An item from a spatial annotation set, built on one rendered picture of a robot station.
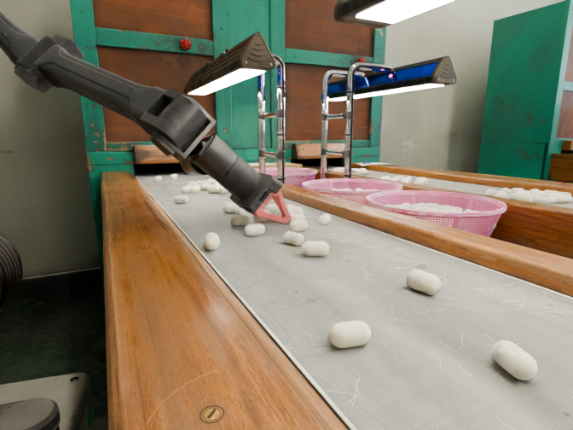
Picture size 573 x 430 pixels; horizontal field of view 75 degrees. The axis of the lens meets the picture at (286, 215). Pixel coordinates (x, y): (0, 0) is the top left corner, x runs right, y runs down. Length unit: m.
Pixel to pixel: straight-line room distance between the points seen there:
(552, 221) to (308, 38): 1.33
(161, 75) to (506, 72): 2.72
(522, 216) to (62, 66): 0.90
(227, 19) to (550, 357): 1.57
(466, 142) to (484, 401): 3.77
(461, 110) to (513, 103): 0.56
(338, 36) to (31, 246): 1.97
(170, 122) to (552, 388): 0.51
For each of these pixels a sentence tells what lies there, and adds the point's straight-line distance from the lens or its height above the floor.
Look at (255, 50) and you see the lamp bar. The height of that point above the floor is 1.07.
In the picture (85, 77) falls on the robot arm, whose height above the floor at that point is 0.99.
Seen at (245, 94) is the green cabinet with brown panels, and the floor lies 1.07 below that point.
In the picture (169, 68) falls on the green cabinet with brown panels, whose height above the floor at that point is 1.15.
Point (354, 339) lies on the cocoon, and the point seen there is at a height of 0.75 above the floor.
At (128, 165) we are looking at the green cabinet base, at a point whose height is 0.79.
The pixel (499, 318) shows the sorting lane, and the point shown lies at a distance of 0.40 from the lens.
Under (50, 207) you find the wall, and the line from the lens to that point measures 2.47.
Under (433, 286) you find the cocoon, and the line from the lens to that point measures 0.41.
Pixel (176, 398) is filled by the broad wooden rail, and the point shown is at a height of 0.76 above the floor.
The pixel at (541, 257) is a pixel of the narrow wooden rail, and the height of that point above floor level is 0.76.
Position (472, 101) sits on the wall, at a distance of 4.04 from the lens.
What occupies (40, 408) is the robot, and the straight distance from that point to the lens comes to 0.63.
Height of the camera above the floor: 0.90
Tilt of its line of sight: 12 degrees down
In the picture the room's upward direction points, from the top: straight up
